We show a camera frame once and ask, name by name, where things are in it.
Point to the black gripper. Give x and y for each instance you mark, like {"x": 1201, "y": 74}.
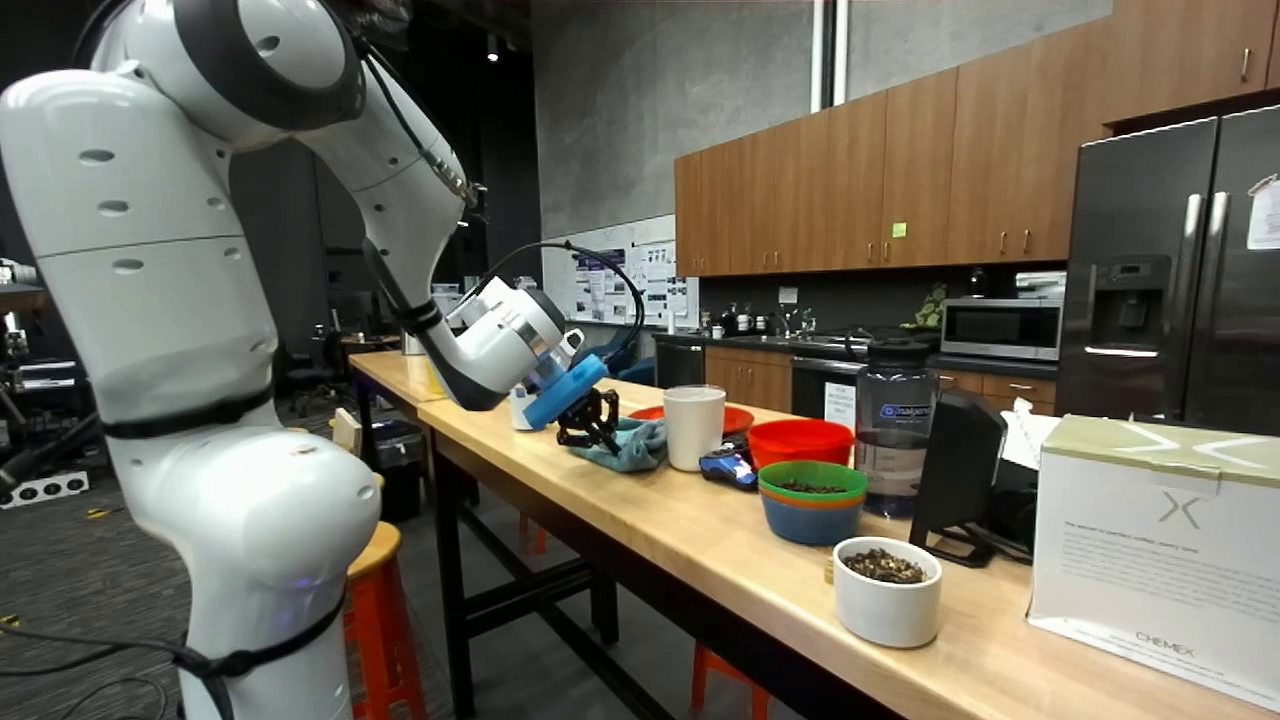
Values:
{"x": 589, "y": 404}

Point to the blue towel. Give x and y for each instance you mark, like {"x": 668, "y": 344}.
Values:
{"x": 629, "y": 452}

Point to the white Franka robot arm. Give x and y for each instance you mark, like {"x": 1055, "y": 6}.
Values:
{"x": 163, "y": 335}

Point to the small white can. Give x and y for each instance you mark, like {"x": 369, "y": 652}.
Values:
{"x": 523, "y": 412}

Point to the blue chair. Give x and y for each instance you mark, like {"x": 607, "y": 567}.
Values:
{"x": 629, "y": 352}

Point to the tall white cup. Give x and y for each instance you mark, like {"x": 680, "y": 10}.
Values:
{"x": 694, "y": 431}

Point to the small dark blue object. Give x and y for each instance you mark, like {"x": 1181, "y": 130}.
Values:
{"x": 727, "y": 468}

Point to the wooden lower cabinets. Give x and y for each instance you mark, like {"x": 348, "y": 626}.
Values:
{"x": 749, "y": 377}

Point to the wooden cabinets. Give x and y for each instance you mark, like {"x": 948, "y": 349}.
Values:
{"x": 935, "y": 172}
{"x": 749, "y": 377}

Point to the long wooden work table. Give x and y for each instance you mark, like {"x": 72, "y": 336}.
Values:
{"x": 747, "y": 545}

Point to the red bowl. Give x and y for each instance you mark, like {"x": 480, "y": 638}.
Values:
{"x": 800, "y": 440}

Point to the short wooden work table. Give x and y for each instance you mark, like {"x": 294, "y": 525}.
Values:
{"x": 393, "y": 377}

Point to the green bowl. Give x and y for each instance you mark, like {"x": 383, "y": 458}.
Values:
{"x": 813, "y": 480}

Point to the black dishwasher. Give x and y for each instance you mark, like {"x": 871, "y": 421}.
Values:
{"x": 826, "y": 389}

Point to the blue bowl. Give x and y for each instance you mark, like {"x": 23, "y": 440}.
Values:
{"x": 811, "y": 520}

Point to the orange stool with wooden seat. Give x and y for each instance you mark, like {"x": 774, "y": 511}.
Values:
{"x": 727, "y": 685}
{"x": 386, "y": 626}

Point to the clear bottle with black lid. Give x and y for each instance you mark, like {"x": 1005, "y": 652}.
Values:
{"x": 896, "y": 424}

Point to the white ramekin with dark contents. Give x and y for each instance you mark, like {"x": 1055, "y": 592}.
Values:
{"x": 884, "y": 605}

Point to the green potted plant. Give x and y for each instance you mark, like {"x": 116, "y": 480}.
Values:
{"x": 928, "y": 308}

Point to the green sticky note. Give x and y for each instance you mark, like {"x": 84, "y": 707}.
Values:
{"x": 900, "y": 231}

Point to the black speaker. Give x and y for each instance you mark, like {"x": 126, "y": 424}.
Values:
{"x": 958, "y": 464}

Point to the steel microwave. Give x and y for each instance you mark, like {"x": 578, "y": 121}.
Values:
{"x": 1000, "y": 331}

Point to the wooden upper cabinets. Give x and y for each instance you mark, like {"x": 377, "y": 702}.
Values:
{"x": 935, "y": 172}

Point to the white paper bag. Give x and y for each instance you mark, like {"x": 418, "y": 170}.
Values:
{"x": 1031, "y": 431}

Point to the white cardboard box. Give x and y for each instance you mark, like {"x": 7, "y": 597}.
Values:
{"x": 1162, "y": 562}

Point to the black steel refrigerator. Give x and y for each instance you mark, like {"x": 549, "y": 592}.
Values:
{"x": 1175, "y": 266}

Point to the blue wrist mount disc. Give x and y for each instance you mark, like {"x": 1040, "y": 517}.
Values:
{"x": 566, "y": 384}

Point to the white wall poster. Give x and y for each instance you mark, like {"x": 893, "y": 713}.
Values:
{"x": 662, "y": 280}

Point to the white vertical wall pipe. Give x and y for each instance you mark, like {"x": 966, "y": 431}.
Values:
{"x": 831, "y": 52}

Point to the white bracket on floor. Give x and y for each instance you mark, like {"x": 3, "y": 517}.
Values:
{"x": 45, "y": 489}

